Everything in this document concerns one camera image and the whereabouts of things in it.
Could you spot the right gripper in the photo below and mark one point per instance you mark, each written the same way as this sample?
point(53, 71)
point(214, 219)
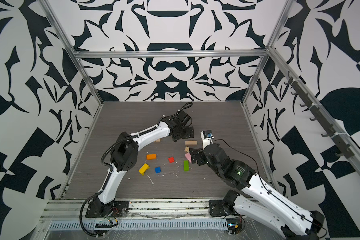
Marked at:
point(194, 155)

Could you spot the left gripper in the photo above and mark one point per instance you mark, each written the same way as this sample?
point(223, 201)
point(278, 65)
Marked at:
point(189, 133)

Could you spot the orange wood block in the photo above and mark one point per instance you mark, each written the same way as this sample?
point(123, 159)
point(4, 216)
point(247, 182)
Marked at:
point(151, 157)

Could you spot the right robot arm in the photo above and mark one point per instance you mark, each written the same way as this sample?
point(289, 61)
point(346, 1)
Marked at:
point(252, 197)

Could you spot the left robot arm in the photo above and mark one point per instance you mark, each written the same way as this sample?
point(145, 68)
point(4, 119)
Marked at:
point(123, 154)

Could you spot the pink wood block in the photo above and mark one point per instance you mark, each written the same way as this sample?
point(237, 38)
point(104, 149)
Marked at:
point(188, 157)

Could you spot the green wood block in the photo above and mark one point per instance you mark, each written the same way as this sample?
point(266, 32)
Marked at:
point(186, 166)

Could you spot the blue cube wood block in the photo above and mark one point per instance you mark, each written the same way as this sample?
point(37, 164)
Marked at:
point(157, 169)

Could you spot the yellow arch wood block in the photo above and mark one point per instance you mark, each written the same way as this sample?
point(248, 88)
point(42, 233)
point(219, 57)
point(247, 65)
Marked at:
point(144, 168)

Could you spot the black hook rack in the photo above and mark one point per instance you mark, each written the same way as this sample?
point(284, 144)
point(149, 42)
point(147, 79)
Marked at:
point(321, 116)

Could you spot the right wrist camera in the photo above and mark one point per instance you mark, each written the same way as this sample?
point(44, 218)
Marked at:
point(207, 138)

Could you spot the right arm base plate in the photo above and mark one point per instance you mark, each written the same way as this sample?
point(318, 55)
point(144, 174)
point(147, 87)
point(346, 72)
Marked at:
point(221, 208)

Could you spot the aluminium frame crossbar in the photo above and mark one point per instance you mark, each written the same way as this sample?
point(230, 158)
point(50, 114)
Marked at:
point(169, 54)

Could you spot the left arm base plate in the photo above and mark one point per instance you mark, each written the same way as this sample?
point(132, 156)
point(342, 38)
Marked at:
point(114, 209)

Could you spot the aluminium front rail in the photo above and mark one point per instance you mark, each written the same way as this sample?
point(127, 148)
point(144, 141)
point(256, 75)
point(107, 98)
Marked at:
point(148, 214)

